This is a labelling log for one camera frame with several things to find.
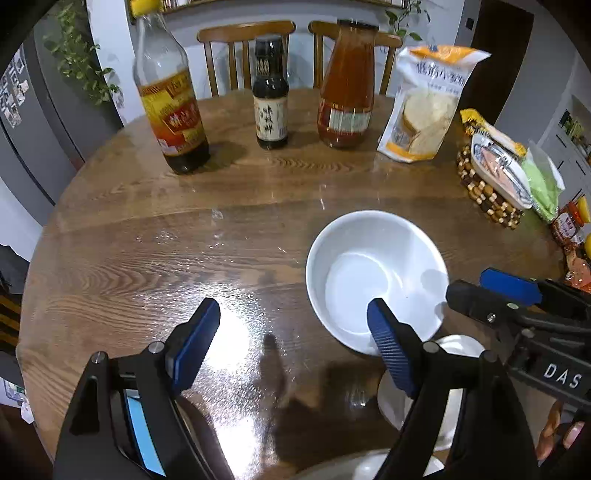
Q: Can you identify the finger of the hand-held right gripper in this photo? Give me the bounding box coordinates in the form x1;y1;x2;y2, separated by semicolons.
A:
479;267;591;320
444;279;591;341

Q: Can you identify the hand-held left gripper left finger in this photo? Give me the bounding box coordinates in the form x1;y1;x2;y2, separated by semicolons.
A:
52;296;234;480

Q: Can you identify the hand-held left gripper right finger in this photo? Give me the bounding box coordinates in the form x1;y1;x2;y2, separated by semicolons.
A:
366;298;542;480

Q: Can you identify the white straight-sided cup bowl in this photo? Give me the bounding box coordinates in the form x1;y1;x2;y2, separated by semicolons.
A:
377;335;485;450

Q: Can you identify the medium white bowl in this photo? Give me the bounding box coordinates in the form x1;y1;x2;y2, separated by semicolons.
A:
305;210;450;357

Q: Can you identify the large pale bowl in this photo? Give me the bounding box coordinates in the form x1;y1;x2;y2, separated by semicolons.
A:
291;448;446;480

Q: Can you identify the person's right hand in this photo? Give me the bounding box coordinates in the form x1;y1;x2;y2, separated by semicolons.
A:
536;399;591;463

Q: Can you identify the orange plastic bag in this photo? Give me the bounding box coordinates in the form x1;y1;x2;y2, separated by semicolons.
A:
564;244;591;294

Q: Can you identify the wooden bead trivet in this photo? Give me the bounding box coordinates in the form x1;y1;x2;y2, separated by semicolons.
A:
456;144;525;230

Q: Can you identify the white oblong tray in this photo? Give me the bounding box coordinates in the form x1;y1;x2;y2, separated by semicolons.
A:
470;133;534;210

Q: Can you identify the green plastic bag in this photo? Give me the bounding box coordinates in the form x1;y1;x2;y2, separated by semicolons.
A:
522;141;566;223

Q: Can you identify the metal utensil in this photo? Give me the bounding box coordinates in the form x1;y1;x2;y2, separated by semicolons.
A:
494;143;527;178

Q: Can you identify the yellow snack packet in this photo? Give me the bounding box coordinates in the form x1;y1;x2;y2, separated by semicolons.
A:
460;108;529;158

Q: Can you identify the flour bag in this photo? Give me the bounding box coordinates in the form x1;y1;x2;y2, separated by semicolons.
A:
376;45;492;163

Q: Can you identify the white plastic bag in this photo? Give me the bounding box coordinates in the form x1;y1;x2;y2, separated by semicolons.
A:
2;376;35;424

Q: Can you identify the slatted wooden chair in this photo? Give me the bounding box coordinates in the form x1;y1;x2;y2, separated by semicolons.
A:
0;295;24;356

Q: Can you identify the dark jacket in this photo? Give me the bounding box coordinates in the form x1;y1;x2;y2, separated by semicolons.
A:
0;244;31;301

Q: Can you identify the vinegar bottle with yellow cap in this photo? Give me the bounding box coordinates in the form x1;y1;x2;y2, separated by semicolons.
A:
129;0;212;176

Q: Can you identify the dark wooden door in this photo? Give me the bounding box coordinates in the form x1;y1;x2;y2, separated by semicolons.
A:
455;0;536;125

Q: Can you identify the small dark sauce bottle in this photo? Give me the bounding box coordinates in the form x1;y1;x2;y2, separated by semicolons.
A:
252;34;290;151

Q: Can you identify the red sauce bottle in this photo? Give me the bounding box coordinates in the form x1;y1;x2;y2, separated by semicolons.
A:
318;19;380;149

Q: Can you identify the grey refrigerator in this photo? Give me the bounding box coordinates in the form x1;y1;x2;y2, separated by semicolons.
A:
0;32;125;206

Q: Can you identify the trailing green plant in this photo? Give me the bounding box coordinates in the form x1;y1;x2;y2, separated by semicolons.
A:
385;0;432;40

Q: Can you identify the group of fridge photo magnets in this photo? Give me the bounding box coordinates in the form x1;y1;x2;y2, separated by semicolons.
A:
0;46;28;128

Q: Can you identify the hanging ivy plant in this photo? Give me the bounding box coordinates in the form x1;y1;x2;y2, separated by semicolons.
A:
44;0;123;109

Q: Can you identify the wooden dining chair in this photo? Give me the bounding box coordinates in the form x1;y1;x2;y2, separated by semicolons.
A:
308;20;403;95
197;20;297;97

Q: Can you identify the wall niche with items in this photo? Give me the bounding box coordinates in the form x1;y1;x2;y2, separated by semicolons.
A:
556;95;591;163

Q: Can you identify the wooden wall shelf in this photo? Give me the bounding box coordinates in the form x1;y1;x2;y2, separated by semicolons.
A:
159;0;411;12

